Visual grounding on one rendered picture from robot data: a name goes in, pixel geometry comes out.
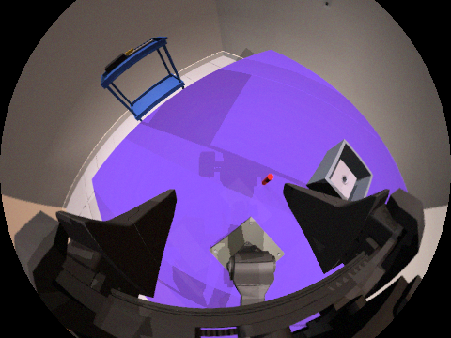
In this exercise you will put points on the red peg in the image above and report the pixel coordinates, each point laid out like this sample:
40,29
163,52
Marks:
267,180

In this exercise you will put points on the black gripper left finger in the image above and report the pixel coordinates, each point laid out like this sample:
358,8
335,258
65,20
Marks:
132,242

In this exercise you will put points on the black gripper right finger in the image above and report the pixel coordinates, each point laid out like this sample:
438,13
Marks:
330,224

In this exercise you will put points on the white square plate with hole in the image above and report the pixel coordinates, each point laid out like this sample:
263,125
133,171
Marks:
343,178

